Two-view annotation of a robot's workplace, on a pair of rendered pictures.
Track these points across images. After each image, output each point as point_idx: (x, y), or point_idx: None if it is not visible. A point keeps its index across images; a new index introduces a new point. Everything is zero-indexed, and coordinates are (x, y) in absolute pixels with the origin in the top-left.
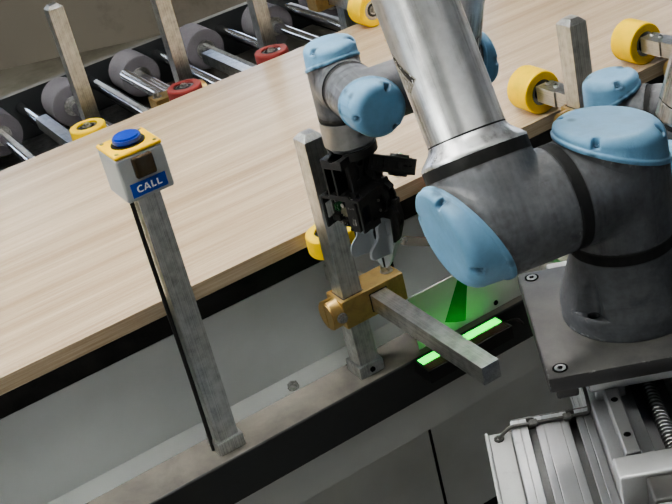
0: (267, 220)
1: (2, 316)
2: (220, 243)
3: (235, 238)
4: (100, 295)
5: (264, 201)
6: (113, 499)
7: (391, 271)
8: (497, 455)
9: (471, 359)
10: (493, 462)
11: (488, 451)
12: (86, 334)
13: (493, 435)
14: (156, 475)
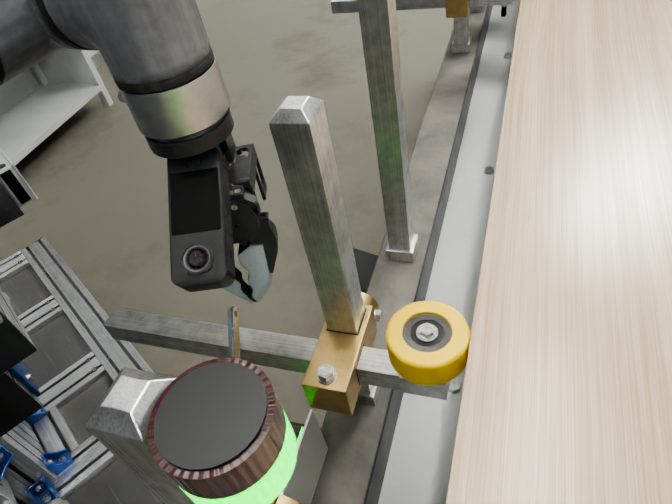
0: (576, 316)
1: (640, 78)
2: (572, 246)
3: (565, 263)
4: (582, 133)
5: (664, 355)
6: (430, 181)
7: (317, 377)
8: (0, 158)
9: (131, 311)
10: (1, 153)
11: (6, 156)
12: (508, 108)
13: (7, 166)
14: (424, 206)
